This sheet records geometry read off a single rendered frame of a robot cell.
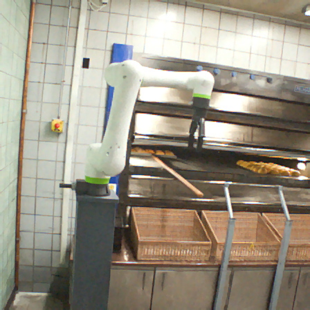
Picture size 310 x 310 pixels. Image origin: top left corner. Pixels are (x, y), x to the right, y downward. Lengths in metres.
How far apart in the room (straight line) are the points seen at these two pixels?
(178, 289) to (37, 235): 1.24
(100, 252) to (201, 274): 1.12
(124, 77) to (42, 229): 1.82
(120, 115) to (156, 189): 1.51
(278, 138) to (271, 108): 0.27
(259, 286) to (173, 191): 1.05
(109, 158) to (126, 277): 1.26
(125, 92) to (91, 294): 1.03
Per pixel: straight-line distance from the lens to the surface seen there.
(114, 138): 1.59
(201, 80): 1.84
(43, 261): 3.20
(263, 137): 3.27
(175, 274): 2.70
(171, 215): 3.06
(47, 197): 3.01
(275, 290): 3.02
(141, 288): 2.71
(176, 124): 2.99
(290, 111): 3.39
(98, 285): 1.91
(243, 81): 3.20
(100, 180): 1.76
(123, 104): 1.59
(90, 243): 1.81
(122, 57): 2.91
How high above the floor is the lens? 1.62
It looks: 7 degrees down
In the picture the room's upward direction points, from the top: 6 degrees clockwise
